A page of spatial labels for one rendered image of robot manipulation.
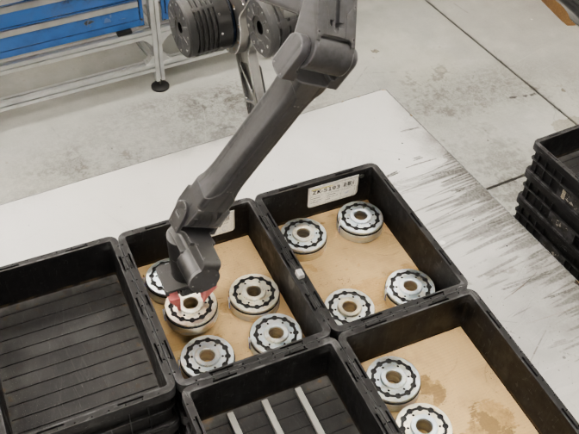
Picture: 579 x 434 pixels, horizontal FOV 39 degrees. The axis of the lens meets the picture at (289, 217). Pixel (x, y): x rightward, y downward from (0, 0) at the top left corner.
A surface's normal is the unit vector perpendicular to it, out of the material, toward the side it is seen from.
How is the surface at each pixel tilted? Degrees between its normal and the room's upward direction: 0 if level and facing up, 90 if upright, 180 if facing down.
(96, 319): 0
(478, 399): 0
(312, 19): 62
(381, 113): 0
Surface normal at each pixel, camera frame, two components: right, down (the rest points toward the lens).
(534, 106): 0.03, -0.71
